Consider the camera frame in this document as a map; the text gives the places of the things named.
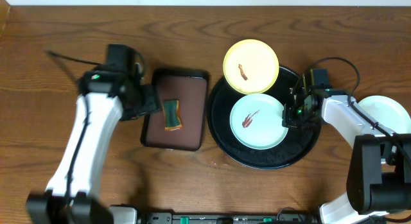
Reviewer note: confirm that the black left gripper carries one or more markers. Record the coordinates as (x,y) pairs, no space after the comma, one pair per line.
(150,99)

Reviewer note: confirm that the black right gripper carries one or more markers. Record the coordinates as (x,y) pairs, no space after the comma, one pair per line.
(288,120)

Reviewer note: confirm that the green orange sponge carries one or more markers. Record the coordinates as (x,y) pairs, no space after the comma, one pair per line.
(171,111)

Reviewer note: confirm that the light blue plate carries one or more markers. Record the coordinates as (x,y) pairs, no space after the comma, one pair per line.
(256,121)

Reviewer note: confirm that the pale green plate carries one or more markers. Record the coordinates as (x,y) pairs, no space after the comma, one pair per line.
(388,112)

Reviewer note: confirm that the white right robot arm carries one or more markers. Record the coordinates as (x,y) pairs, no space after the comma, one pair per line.
(378,181)

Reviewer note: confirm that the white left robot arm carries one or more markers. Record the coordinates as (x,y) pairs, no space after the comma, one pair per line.
(73,193)

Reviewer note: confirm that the round black tray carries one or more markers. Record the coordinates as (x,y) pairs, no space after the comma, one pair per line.
(294,146)

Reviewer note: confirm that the rectangular brown tray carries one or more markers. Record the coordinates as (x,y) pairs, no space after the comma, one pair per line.
(190,88)

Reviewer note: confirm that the yellow plate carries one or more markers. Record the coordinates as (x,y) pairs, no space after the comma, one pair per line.
(250,66)

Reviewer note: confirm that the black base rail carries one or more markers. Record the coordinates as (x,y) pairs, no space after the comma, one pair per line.
(212,218)

